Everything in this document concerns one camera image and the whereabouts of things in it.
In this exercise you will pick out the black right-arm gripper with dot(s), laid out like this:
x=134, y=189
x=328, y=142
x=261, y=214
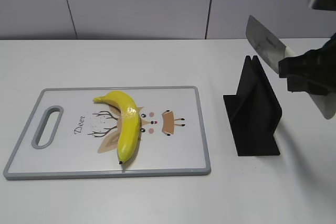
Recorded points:
x=312, y=72

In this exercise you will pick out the white-handled kitchen knife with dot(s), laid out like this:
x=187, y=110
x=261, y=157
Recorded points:
x=272, y=50

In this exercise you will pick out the yellow plastic banana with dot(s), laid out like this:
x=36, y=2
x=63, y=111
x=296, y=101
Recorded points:
x=130, y=128

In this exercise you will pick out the black knife stand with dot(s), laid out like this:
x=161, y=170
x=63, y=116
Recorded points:
x=253, y=112

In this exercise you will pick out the white deer cutting board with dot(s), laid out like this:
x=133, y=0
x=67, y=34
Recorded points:
x=68, y=136

